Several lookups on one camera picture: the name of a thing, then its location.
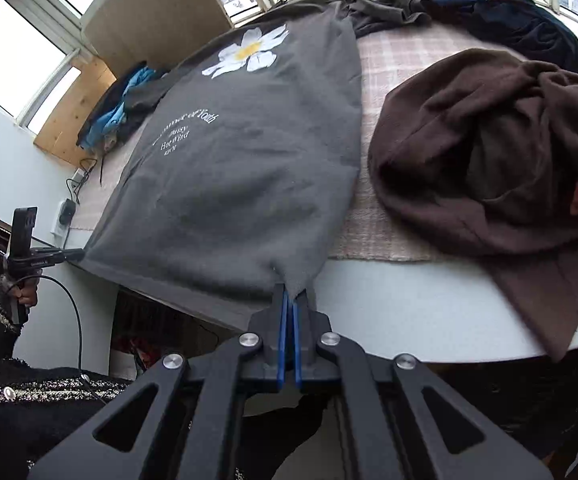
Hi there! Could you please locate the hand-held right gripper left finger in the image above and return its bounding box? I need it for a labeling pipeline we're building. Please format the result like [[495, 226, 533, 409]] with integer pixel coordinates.
[[26, 284, 290, 480]]

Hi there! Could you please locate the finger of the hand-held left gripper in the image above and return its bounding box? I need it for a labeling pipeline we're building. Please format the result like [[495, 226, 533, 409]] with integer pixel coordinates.
[[44, 247, 86, 263]]

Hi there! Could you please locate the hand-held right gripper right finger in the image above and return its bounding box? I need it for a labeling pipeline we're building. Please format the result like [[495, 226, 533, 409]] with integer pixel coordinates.
[[293, 287, 555, 480]]

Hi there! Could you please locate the grey flower print sweatshirt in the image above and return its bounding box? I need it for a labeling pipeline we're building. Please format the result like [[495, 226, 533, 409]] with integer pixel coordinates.
[[76, 0, 435, 328]]

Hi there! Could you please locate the person's left hand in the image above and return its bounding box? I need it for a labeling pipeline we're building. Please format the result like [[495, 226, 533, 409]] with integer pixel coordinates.
[[16, 280, 38, 310]]

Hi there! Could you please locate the white power strip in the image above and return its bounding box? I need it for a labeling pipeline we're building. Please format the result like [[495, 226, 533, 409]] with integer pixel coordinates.
[[50, 198, 78, 237]]

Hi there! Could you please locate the white mattress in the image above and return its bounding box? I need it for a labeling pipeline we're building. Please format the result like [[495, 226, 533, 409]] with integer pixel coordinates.
[[119, 255, 578, 363]]

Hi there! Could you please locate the pink plaid blanket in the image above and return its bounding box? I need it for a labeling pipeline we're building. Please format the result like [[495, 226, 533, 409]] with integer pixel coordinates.
[[71, 22, 578, 263]]

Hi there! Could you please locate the pine wood board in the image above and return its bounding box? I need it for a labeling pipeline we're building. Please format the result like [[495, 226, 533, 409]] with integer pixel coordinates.
[[34, 55, 117, 168]]

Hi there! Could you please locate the black garment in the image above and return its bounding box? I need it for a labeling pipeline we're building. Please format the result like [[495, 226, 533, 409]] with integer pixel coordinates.
[[76, 61, 170, 153]]

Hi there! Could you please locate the blue garment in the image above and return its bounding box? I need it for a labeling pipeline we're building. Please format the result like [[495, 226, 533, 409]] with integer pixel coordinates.
[[78, 66, 162, 150]]

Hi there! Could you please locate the black tweed jacket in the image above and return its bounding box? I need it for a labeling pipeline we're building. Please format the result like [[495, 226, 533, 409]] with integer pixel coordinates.
[[0, 350, 250, 480]]

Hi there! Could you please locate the side window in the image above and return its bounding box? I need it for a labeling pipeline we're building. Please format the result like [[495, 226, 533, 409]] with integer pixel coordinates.
[[0, 0, 102, 136]]

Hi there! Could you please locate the brown garment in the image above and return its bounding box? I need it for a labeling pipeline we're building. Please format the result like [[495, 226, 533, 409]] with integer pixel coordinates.
[[368, 49, 578, 363]]

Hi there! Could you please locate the light wooden headboard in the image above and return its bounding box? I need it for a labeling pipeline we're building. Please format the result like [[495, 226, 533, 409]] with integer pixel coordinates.
[[81, 0, 235, 76]]

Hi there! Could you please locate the navy garment with red patch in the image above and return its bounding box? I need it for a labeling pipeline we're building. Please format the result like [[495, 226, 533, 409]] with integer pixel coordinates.
[[409, 0, 578, 80]]

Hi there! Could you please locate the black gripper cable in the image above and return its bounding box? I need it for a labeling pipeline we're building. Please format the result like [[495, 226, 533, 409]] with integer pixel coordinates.
[[21, 274, 108, 406]]

